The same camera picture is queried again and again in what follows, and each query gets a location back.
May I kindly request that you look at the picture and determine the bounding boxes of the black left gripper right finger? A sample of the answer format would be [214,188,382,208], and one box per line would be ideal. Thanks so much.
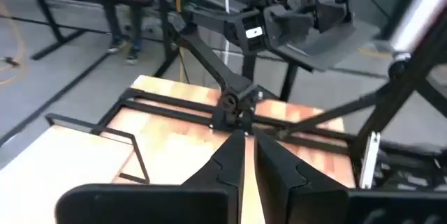
[253,128,351,224]

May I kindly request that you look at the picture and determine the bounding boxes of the yellow cable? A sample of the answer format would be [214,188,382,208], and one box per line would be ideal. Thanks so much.
[173,0,191,84]

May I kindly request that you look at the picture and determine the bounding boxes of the silver pole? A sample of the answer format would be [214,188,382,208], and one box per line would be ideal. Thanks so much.
[388,0,447,57]

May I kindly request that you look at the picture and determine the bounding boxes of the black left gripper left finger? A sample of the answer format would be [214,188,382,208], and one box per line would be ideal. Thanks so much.
[180,128,247,224]

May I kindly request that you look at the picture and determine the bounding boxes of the wooden shelf with black legs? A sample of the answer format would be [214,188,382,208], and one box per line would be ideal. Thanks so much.
[0,112,152,224]

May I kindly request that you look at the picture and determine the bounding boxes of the white frame bracket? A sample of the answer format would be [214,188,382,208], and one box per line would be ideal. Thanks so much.
[358,130,382,190]

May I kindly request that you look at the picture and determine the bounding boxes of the dark grey machine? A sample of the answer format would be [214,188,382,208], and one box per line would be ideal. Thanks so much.
[240,20,383,103]

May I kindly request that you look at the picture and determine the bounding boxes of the person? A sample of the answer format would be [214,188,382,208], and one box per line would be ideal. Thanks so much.
[91,0,145,66]

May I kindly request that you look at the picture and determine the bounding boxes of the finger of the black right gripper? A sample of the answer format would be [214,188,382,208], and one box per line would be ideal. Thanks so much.
[313,0,353,34]
[263,3,315,50]

